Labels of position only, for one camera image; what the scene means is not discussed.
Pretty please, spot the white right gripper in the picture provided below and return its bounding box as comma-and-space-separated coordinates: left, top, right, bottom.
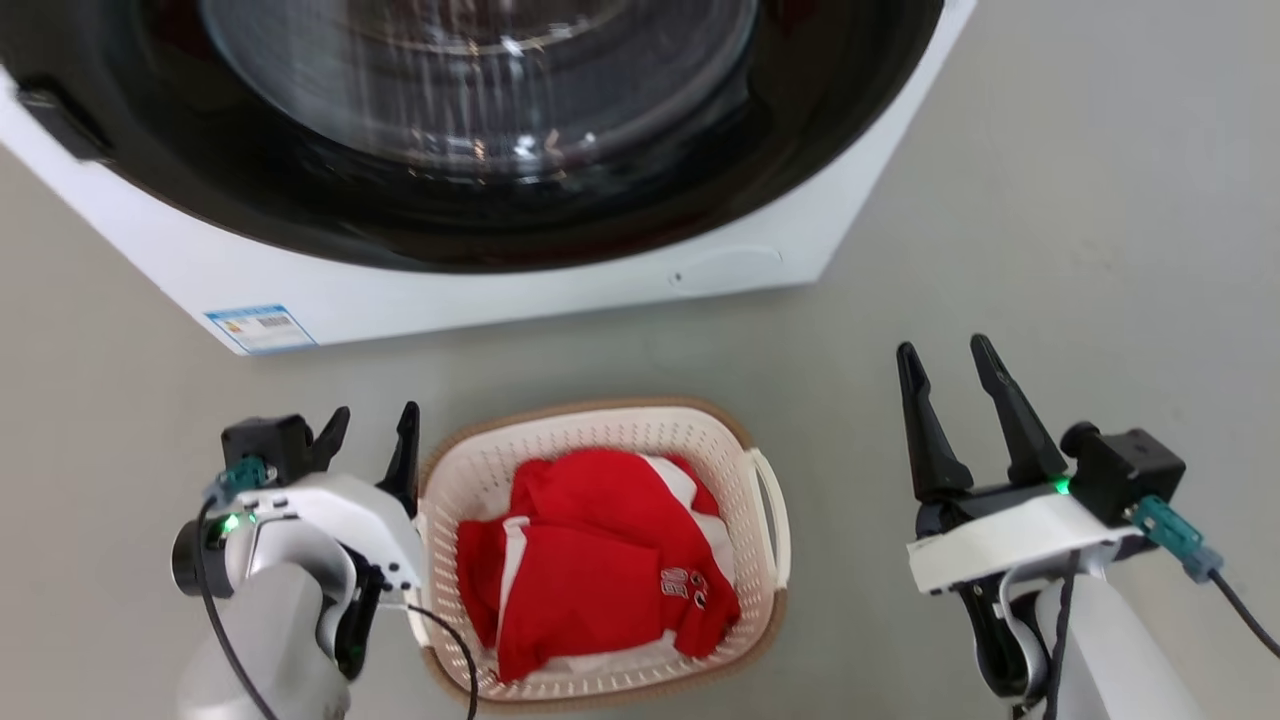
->
895, 333, 1148, 597

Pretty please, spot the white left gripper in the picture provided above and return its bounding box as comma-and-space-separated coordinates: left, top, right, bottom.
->
205, 400, 428, 593

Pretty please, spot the white plastic laundry basket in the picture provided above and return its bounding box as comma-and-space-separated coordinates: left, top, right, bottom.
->
414, 396, 794, 714

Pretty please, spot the blue white energy label sticker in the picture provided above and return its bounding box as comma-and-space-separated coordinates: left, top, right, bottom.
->
204, 304, 319, 355

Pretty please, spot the red and white shirt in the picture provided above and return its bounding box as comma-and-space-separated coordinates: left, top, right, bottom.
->
456, 447, 744, 685

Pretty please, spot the white washing machine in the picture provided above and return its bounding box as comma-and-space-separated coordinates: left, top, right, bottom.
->
0, 0, 979, 357

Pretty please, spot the black round glass washer door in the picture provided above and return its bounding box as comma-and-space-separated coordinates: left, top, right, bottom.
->
0, 0, 947, 275

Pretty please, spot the white oval filter cover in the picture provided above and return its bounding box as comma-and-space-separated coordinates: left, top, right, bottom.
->
668, 244, 785, 293

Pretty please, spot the teal left camera plug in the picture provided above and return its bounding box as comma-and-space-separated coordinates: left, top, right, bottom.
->
204, 454, 273, 503

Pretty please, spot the teal camera plug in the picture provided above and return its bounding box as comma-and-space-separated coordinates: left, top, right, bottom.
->
204, 454, 273, 503
1133, 496, 1225, 585

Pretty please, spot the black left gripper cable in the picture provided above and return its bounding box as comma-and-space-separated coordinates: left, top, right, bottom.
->
404, 600, 480, 720

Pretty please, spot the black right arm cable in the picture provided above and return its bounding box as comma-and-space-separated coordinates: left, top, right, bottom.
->
1038, 550, 1083, 720

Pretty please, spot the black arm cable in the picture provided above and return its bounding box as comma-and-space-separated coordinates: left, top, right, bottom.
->
1038, 550, 1083, 720
194, 498, 281, 720

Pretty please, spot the teal right camera plug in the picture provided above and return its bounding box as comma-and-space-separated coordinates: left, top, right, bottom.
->
1133, 496, 1225, 585

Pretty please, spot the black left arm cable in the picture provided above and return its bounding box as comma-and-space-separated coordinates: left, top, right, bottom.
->
194, 498, 281, 720

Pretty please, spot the black right camera cable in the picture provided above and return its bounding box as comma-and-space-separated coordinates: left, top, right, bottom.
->
1208, 568, 1280, 659

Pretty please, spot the black washer door handle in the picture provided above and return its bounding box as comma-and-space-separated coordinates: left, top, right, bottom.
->
14, 84, 113, 163

